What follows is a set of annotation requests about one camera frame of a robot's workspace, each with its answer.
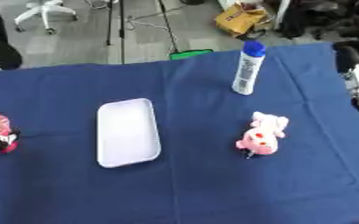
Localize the green flat object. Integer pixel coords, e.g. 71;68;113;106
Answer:
167;48;215;61

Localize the white bottle with blue cap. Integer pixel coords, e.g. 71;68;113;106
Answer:
229;39;269;96

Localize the black tripod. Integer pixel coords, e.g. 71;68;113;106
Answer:
104;0;130;66

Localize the pink plush pig toy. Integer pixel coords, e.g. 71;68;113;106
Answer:
233;110;292;159

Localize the black tripod leg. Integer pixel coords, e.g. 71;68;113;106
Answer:
156;0;183;55

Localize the white rectangular tray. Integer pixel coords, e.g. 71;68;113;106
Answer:
95;97;163;169

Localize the white office chair base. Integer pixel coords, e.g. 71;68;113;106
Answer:
12;0;81;36

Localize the white cable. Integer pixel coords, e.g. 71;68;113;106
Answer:
124;15;175;33

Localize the tan paper bag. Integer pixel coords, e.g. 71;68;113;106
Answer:
213;1;271;38

